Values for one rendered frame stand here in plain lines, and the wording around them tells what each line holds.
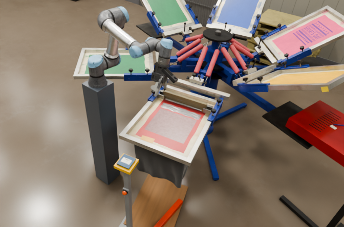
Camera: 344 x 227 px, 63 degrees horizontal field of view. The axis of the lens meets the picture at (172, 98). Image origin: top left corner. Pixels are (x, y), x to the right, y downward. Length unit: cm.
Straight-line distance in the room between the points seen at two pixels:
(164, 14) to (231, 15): 87
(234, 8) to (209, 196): 235
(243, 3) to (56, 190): 313
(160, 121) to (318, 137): 121
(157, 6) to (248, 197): 243
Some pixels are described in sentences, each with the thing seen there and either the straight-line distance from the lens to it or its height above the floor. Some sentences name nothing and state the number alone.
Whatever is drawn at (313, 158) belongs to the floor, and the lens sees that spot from 386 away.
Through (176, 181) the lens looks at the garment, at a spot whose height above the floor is 60.
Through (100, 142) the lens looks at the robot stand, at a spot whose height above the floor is 60.
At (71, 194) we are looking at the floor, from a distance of 312.
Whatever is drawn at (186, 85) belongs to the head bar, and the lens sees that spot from 264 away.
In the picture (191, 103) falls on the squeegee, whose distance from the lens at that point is 243.
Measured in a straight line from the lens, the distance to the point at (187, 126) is 231.
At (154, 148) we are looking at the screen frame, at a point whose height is 99.
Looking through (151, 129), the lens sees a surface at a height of 96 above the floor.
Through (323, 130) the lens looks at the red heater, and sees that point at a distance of 244.
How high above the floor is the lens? 252
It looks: 37 degrees down
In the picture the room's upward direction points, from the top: 5 degrees clockwise
